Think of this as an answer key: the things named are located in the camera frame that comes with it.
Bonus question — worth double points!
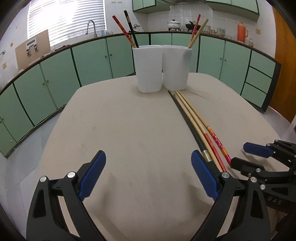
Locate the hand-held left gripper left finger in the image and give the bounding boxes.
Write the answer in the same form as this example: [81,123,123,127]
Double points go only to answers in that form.
[26,150,107,241]

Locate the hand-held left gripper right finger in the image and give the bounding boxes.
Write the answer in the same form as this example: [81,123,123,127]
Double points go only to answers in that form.
[191,149,271,241]

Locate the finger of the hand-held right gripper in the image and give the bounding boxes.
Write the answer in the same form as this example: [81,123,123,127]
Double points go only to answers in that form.
[243,139,296,167]
[231,157,296,181]

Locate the wooden chopstick red handle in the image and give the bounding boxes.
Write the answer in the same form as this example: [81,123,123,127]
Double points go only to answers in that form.
[112,15,137,48]
[177,91,228,173]
[179,91,232,168]
[190,14,201,49]

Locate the row of chopsticks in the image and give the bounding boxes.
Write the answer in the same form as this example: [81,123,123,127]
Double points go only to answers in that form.
[174,91,223,173]

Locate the black chopstick metal band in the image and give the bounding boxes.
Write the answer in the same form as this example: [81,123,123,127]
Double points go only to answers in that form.
[168,90,212,163]

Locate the white plastic utensil holder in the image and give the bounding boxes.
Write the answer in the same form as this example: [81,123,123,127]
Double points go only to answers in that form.
[132,45,193,93]

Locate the plain wooden chopstick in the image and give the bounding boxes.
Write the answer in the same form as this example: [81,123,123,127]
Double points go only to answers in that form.
[188,19,209,49]

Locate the wooden door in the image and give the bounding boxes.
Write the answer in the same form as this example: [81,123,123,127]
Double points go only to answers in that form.
[268,7,296,123]

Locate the green base cabinets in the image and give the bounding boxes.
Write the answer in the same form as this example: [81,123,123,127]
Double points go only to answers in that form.
[0,32,282,158]

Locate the orange thermos flask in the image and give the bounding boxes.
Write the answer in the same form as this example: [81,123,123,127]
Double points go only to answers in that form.
[237,22,248,42]

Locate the cardboard sheet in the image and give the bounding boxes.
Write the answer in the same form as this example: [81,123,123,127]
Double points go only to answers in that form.
[15,30,52,70]

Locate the metal kitchen faucet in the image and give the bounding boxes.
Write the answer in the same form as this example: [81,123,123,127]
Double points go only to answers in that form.
[86,20,97,38]

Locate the white lidded pot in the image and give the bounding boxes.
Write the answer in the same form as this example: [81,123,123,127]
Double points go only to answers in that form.
[167,20,182,31]

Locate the white window blind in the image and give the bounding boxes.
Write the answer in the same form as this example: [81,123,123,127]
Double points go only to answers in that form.
[27,0,107,47]

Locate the green wall cabinets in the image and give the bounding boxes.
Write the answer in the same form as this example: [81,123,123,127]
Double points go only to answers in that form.
[132,0,260,15]

